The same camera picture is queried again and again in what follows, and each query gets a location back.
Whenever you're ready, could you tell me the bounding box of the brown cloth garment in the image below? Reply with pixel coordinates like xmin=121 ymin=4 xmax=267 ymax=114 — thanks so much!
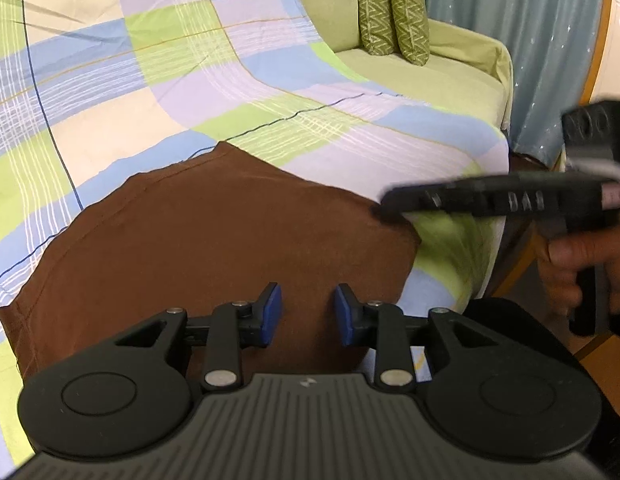
xmin=0 ymin=143 xmax=421 ymax=377

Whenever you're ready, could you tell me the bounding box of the person's right hand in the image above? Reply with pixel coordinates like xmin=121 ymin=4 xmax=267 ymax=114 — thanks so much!
xmin=535 ymin=224 xmax=620 ymax=316

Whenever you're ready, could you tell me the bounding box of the blue starry curtain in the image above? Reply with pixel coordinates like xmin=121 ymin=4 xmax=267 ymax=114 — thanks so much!
xmin=426 ymin=0 xmax=602 ymax=165

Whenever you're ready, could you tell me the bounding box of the green zigzag pillow right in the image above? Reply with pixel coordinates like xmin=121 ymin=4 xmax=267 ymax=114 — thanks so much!
xmin=391 ymin=0 xmax=430 ymax=66

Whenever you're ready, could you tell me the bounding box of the green zigzag pillow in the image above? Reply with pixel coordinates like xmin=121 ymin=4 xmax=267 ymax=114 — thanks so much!
xmin=391 ymin=0 xmax=430 ymax=66
xmin=357 ymin=0 xmax=397 ymax=56

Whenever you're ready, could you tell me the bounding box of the green zigzag pillow left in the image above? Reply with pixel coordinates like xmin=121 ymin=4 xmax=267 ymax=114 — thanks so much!
xmin=357 ymin=0 xmax=397 ymax=56

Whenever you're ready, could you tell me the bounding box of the plaid bed sheet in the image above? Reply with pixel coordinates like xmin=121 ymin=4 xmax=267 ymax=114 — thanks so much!
xmin=0 ymin=0 xmax=512 ymax=466

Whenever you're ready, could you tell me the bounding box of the black tracking camera box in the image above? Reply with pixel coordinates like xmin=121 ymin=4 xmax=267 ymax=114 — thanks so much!
xmin=561 ymin=100 xmax=620 ymax=162

